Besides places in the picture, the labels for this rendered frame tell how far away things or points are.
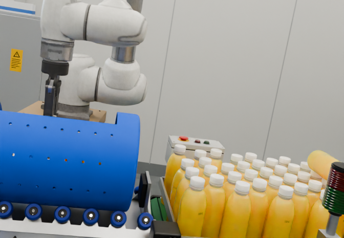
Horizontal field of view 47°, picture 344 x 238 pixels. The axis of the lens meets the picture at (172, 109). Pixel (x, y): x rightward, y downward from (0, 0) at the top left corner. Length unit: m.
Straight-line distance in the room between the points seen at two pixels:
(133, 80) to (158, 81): 2.24
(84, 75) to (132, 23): 0.66
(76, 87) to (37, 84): 1.07
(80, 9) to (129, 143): 0.38
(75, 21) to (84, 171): 0.40
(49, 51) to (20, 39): 1.65
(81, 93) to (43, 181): 0.73
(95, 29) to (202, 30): 2.86
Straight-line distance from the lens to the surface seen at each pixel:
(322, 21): 4.20
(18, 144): 1.06
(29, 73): 2.79
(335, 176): 0.93
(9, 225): 1.16
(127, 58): 1.69
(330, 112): 4.34
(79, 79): 1.73
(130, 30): 1.11
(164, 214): 1.35
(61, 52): 1.14
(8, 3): 2.98
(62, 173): 1.05
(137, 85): 1.72
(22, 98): 2.83
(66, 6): 1.13
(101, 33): 1.11
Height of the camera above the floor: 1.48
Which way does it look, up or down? 11 degrees down
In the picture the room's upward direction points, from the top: 9 degrees clockwise
